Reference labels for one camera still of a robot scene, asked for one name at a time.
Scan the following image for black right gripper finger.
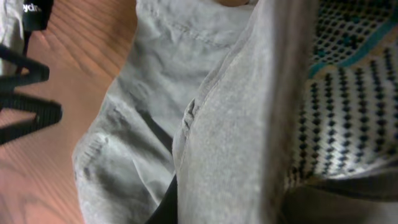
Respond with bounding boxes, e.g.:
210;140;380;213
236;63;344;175
146;176;178;224

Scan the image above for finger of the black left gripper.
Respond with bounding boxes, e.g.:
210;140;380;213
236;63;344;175
1;44;50;92
0;93;63;146

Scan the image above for grey shorts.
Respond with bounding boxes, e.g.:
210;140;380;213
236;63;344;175
73;0;397;223

